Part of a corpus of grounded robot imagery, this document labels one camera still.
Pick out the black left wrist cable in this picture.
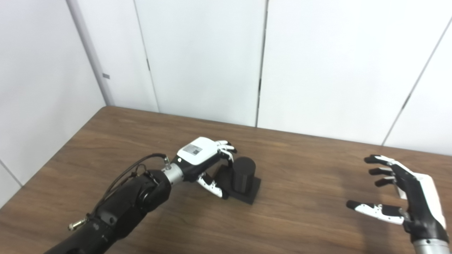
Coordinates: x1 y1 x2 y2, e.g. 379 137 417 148
68 153 172 231

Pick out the black peg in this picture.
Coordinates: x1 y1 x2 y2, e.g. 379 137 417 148
215 157 262 205

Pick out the black and white left hand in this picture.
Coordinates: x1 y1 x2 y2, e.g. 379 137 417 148
176 137 238 200

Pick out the black and white right hand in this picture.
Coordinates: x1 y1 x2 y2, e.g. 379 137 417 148
346 155 450 244

